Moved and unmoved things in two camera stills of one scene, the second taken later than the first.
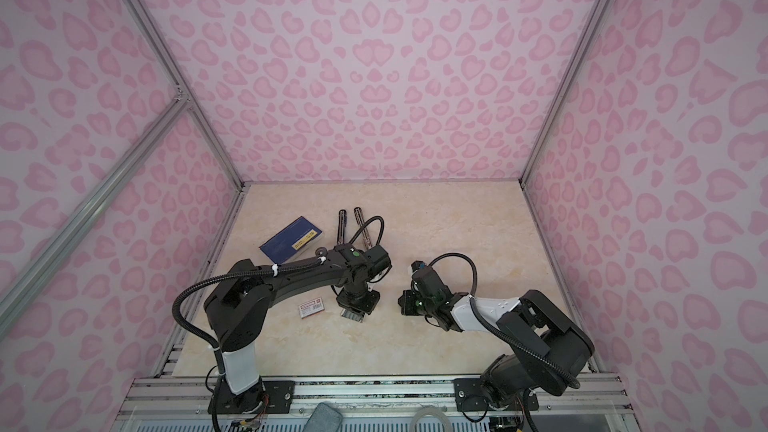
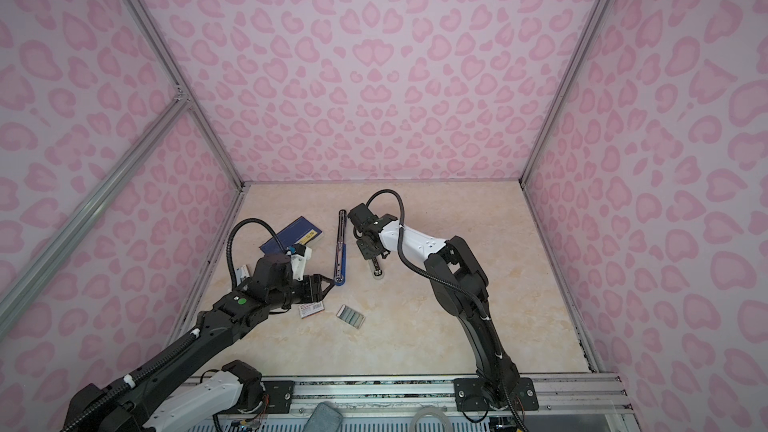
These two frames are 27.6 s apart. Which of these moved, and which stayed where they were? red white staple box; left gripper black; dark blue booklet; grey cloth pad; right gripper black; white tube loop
Moved: right gripper black; left gripper black
Stayed: grey cloth pad; red white staple box; dark blue booklet; white tube loop
